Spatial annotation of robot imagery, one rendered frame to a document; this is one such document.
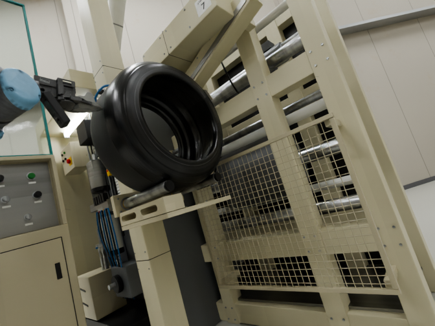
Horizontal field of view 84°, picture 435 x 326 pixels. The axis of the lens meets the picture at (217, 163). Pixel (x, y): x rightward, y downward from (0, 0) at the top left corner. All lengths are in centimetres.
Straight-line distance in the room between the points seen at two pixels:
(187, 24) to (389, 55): 550
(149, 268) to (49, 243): 49
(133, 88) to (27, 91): 36
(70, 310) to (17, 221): 48
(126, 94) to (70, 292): 97
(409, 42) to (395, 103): 147
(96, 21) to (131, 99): 83
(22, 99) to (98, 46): 92
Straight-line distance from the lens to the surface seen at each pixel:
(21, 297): 143
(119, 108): 94
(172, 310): 136
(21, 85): 75
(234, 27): 140
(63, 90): 96
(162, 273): 131
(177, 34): 145
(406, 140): 597
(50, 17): 629
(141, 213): 103
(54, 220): 151
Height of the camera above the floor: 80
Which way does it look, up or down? 8 degrees up
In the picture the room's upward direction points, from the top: 16 degrees counter-clockwise
